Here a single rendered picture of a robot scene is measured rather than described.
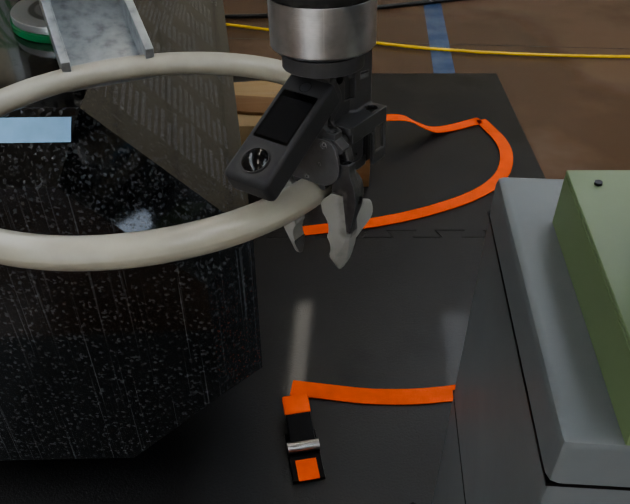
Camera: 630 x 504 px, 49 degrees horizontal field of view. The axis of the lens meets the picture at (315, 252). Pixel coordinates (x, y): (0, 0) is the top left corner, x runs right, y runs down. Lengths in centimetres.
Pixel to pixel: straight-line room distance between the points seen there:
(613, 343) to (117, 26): 80
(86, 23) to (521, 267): 71
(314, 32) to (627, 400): 39
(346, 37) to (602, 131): 238
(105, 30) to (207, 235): 57
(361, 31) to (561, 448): 38
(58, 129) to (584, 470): 83
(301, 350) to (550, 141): 140
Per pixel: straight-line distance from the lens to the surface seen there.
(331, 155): 61
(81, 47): 107
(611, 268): 68
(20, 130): 112
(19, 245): 62
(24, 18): 139
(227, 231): 59
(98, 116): 112
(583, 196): 76
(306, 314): 187
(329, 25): 56
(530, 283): 75
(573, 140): 280
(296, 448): 156
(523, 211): 85
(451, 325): 187
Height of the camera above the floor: 133
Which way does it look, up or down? 40 degrees down
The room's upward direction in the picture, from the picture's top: straight up
